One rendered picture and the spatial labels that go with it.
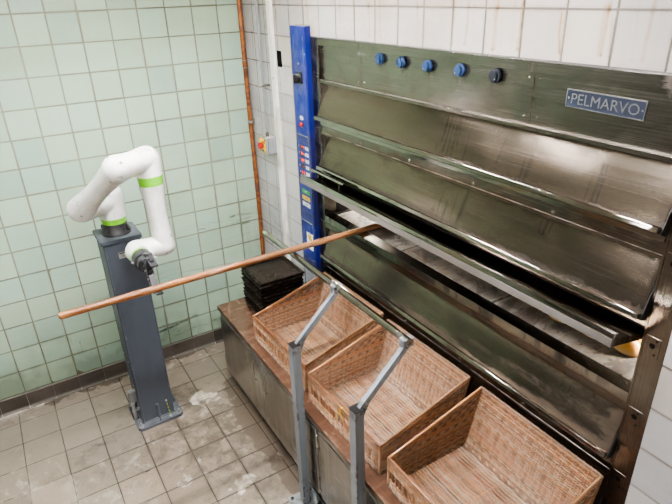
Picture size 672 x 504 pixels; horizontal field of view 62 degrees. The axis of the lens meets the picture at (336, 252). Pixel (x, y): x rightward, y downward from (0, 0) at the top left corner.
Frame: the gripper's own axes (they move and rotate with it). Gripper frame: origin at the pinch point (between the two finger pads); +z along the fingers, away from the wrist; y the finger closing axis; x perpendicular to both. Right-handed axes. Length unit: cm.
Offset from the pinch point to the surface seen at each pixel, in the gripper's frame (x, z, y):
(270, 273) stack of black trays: -71, -43, 37
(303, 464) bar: -41, 46, 92
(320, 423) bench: -46, 56, 62
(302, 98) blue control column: -97, -39, -60
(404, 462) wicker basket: -58, 101, 53
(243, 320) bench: -52, -42, 62
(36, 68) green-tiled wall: 18, -116, -79
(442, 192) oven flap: -102, 66, -37
